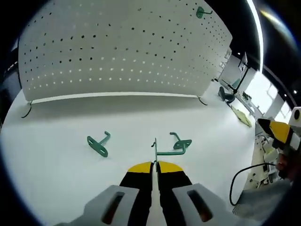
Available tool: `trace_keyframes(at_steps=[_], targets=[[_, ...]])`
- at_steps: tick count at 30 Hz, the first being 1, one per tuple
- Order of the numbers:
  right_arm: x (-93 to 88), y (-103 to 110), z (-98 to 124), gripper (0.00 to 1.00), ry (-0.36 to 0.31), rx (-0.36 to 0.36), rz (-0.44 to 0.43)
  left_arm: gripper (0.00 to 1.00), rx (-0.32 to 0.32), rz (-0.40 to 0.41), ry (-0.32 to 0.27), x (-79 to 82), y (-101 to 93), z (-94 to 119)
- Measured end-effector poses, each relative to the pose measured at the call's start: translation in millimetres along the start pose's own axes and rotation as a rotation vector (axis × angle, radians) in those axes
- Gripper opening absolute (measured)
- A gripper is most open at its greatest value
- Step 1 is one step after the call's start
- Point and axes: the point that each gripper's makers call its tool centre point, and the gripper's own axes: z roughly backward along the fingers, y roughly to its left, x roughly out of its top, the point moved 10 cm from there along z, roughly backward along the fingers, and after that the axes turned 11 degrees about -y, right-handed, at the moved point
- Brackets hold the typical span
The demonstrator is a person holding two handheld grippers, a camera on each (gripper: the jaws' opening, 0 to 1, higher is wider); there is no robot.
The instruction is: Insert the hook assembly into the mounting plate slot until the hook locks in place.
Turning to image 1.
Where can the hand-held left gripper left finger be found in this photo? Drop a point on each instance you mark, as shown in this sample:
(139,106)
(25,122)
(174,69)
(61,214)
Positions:
(131,188)

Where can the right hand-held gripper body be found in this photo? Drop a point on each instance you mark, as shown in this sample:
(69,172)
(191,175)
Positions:
(296,127)

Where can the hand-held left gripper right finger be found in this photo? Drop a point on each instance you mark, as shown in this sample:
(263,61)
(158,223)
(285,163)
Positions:
(174,188)

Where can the green hook assembly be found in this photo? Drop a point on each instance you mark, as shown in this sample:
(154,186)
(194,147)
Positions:
(97,147)
(200,12)
(183,144)
(155,150)

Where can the white perforated mounting plate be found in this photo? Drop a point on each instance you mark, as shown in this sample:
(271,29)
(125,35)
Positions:
(122,58)

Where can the yellow-green flat cloth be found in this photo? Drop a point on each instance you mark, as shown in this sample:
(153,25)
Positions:
(242,116)

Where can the dark grey stand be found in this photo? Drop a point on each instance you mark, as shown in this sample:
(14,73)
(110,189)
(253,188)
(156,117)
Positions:
(227,95)

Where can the black stand with monitor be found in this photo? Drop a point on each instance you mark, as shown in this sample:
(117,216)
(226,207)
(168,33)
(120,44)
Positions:
(242,70)

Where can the long ceiling light strip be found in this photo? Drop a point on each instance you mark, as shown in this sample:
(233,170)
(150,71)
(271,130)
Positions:
(256,30)

